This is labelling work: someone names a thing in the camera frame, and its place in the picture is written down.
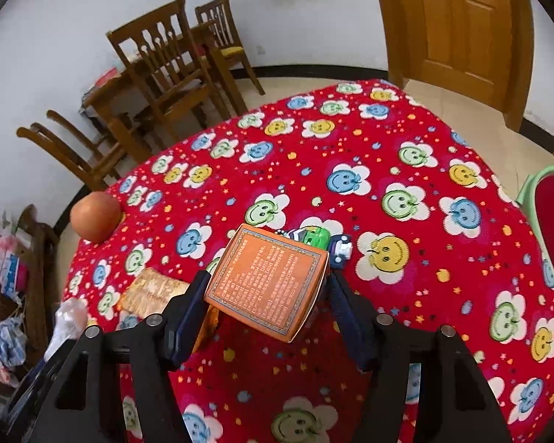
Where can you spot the wooden chair back right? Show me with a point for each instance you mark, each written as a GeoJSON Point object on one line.
{"type": "Point", "coordinates": [227, 38]}

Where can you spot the wooden chair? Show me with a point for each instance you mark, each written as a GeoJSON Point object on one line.
{"type": "Point", "coordinates": [93, 175]}
{"type": "Point", "coordinates": [159, 53]}
{"type": "Point", "coordinates": [94, 146]}
{"type": "Point", "coordinates": [227, 38]}

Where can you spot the green toy car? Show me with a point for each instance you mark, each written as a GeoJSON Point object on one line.
{"type": "Point", "coordinates": [339, 246]}

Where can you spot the wooden dining table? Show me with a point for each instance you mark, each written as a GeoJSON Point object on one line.
{"type": "Point", "coordinates": [119, 93]}

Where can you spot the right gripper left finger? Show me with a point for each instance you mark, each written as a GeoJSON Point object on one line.
{"type": "Point", "coordinates": [85, 404]}

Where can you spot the wooden door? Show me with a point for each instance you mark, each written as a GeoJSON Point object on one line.
{"type": "Point", "coordinates": [482, 49]}

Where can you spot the wooden chair front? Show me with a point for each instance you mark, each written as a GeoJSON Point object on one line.
{"type": "Point", "coordinates": [159, 53]}

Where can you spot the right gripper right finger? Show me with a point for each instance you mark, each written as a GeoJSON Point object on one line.
{"type": "Point", "coordinates": [456, 404]}

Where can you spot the red apple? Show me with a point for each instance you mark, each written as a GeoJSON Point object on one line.
{"type": "Point", "coordinates": [96, 216]}

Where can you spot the wooden chair far left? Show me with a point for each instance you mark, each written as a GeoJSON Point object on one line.
{"type": "Point", "coordinates": [94, 146]}

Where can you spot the orange snack wrapper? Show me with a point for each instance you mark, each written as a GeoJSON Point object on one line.
{"type": "Point", "coordinates": [150, 293]}

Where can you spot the orange cardboard box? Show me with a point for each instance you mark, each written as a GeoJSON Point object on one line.
{"type": "Point", "coordinates": [268, 281]}

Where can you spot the red smiley flower tablecloth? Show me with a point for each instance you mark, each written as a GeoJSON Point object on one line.
{"type": "Point", "coordinates": [436, 240]}

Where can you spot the cluttered wooden side shelf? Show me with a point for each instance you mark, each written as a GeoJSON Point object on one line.
{"type": "Point", "coordinates": [26, 319]}

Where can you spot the white plastic bag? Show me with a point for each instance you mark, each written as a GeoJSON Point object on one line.
{"type": "Point", "coordinates": [71, 322]}

